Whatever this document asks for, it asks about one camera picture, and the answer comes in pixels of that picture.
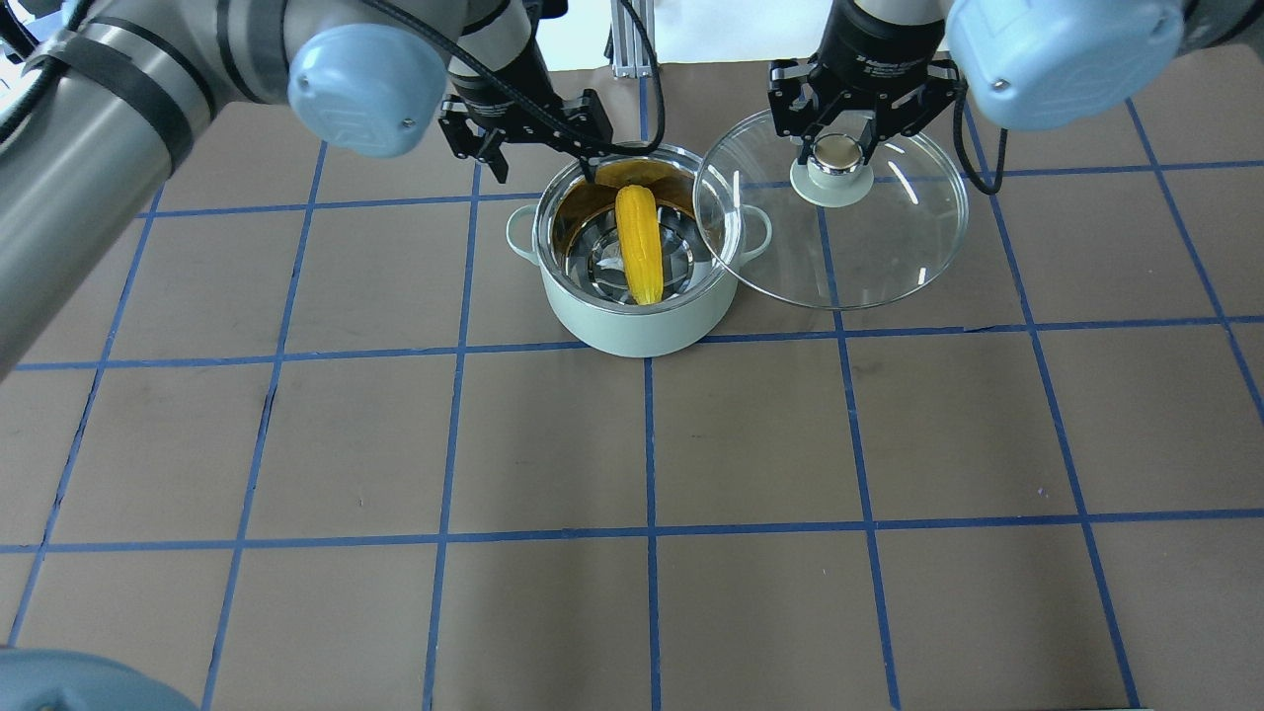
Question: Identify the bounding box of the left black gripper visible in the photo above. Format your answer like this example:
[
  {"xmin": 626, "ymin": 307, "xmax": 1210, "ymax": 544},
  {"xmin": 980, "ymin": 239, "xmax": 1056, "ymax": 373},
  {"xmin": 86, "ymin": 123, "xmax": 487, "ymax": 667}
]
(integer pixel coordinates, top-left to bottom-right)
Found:
[{"xmin": 439, "ymin": 39, "xmax": 613, "ymax": 185}]

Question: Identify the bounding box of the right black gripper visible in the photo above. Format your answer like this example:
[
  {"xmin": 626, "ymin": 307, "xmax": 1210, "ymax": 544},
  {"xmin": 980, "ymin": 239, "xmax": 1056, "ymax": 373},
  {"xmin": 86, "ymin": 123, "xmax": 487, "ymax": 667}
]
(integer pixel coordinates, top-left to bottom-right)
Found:
[{"xmin": 769, "ymin": 1, "xmax": 964, "ymax": 166}]

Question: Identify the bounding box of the glass pot lid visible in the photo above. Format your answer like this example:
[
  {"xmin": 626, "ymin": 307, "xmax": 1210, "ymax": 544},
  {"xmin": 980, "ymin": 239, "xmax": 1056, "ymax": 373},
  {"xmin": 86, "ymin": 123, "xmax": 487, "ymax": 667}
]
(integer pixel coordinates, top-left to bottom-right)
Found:
[{"xmin": 702, "ymin": 113, "xmax": 968, "ymax": 311}]

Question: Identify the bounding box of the yellow corn cob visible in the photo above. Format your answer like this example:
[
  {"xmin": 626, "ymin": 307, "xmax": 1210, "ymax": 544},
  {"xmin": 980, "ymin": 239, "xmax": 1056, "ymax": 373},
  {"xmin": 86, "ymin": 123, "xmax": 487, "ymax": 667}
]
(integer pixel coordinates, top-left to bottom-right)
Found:
[{"xmin": 614, "ymin": 185, "xmax": 665, "ymax": 305}]

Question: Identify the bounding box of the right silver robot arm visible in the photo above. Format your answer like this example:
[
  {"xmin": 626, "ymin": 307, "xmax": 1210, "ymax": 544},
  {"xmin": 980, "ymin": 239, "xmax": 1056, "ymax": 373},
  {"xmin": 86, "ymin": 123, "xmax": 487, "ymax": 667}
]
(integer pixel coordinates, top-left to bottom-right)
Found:
[{"xmin": 769, "ymin": 1, "xmax": 1261, "ymax": 159}]

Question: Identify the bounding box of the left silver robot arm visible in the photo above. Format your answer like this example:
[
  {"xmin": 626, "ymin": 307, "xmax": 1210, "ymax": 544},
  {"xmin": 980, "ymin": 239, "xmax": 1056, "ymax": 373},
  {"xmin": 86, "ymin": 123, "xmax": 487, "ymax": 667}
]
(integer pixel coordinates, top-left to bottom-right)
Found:
[{"xmin": 3, "ymin": 1, "xmax": 617, "ymax": 373}]

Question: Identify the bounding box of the white electric cooking pot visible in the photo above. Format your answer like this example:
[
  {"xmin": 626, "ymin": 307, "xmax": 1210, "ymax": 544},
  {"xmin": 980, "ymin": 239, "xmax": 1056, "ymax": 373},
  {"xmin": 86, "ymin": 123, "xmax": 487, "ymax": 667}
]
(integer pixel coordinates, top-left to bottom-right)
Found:
[{"xmin": 506, "ymin": 145, "xmax": 774, "ymax": 358}]

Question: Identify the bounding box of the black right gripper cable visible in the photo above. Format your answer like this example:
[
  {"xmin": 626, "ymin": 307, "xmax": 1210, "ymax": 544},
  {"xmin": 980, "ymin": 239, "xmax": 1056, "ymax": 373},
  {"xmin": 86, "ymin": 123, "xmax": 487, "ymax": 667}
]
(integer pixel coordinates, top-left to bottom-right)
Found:
[{"xmin": 951, "ymin": 89, "xmax": 1010, "ymax": 197}]

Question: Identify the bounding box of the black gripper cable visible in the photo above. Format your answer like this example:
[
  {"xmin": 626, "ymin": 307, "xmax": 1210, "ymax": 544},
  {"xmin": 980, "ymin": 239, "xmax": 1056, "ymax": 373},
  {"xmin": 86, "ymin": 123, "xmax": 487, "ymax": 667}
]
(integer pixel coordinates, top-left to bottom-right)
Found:
[
  {"xmin": 951, "ymin": 89, "xmax": 1010, "ymax": 197},
  {"xmin": 365, "ymin": 0, "xmax": 669, "ymax": 159}
]

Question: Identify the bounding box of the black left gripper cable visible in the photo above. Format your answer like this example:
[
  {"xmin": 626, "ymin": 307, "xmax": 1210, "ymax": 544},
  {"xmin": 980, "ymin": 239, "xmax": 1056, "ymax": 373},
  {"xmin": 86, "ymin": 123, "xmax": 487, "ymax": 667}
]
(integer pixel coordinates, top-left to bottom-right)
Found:
[{"xmin": 365, "ymin": 0, "xmax": 669, "ymax": 159}]

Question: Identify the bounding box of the aluminium frame post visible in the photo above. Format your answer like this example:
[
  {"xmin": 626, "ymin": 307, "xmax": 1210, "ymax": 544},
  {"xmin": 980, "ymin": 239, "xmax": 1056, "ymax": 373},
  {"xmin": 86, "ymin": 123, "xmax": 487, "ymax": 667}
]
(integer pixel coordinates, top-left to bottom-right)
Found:
[{"xmin": 607, "ymin": 1, "xmax": 659, "ymax": 78}]

